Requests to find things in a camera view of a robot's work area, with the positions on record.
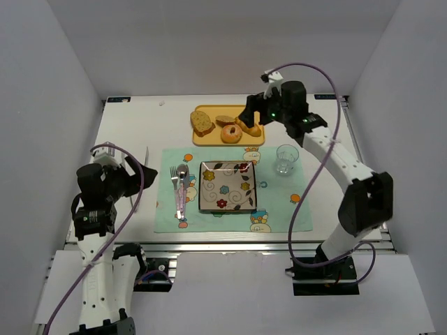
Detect metal food tongs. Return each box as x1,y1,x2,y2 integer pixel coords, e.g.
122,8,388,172
129,146,150,213

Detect clear drinking glass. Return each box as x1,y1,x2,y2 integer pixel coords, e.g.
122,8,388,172
275,144,300,175

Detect herb bread slice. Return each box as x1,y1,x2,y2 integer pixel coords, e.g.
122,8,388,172
190,111,215,137

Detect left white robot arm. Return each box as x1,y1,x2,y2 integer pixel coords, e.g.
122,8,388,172
71,154,157,334

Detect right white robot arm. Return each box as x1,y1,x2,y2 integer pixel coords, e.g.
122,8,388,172
238,81,393,269

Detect small round bread slice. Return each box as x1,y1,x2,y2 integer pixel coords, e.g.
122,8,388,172
215,115,235,127

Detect golden croissant roll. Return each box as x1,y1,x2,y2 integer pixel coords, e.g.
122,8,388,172
235,117,262,137

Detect right blue label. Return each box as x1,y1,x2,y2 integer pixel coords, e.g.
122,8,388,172
314,94,337,100

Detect blue label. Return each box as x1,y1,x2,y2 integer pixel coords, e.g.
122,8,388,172
107,96,131,103
314,94,337,100

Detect glazed bagel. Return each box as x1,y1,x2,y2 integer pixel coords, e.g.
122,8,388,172
221,124,242,144

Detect yellow plastic tray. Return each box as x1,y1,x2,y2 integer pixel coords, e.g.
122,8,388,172
192,105,265,147

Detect left blue label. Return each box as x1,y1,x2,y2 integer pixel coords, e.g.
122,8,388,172
107,96,131,103

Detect floral square plate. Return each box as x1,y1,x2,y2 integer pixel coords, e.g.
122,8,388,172
198,161,257,213

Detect mint cartoon placemat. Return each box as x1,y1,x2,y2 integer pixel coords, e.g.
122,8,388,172
154,147,307,233

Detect pink handled fork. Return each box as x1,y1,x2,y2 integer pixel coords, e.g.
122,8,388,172
170,166,182,220

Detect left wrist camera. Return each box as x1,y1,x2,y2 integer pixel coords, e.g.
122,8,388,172
91,142,122,167

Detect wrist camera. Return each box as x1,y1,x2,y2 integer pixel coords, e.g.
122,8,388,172
261,69,284,99
91,142,122,167

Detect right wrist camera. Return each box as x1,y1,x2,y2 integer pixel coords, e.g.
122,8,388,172
261,69,284,99

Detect pink handled spoon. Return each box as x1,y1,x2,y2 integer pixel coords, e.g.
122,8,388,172
177,164,189,221

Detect aluminium front rail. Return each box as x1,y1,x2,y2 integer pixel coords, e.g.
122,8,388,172
64,241,395,253

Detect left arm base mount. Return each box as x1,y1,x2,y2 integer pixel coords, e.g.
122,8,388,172
112,243,173,292

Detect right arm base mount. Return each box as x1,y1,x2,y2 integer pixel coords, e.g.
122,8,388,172
285,256,360,297

